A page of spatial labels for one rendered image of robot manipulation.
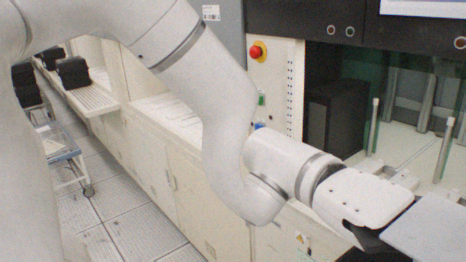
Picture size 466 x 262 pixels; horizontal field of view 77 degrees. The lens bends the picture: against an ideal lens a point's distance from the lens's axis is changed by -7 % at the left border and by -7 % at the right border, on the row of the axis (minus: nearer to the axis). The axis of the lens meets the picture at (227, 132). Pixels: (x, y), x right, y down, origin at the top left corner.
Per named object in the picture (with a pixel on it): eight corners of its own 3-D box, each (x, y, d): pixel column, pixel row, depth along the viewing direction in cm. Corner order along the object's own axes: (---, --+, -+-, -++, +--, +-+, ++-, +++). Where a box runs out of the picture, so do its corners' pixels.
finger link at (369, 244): (344, 207, 41) (389, 214, 39) (340, 248, 34) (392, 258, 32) (346, 200, 40) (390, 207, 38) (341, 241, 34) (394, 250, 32)
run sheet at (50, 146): (23, 150, 248) (23, 148, 247) (49, 138, 265) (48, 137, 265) (42, 158, 233) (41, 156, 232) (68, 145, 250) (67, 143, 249)
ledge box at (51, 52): (42, 69, 383) (36, 49, 372) (64, 64, 399) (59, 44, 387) (46, 72, 361) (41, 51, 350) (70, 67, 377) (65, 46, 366)
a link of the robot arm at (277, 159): (282, 192, 43) (320, 141, 45) (228, 157, 53) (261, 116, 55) (304, 215, 48) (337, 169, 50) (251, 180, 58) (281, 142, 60)
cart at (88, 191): (25, 173, 304) (8, 131, 283) (74, 156, 332) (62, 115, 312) (42, 221, 234) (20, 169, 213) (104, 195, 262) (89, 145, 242)
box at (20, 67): (12, 84, 359) (5, 62, 348) (36, 78, 373) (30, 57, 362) (12, 88, 336) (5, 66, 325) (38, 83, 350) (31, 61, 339)
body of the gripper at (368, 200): (344, 191, 49) (411, 226, 41) (300, 219, 44) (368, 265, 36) (349, 150, 46) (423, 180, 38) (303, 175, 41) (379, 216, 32)
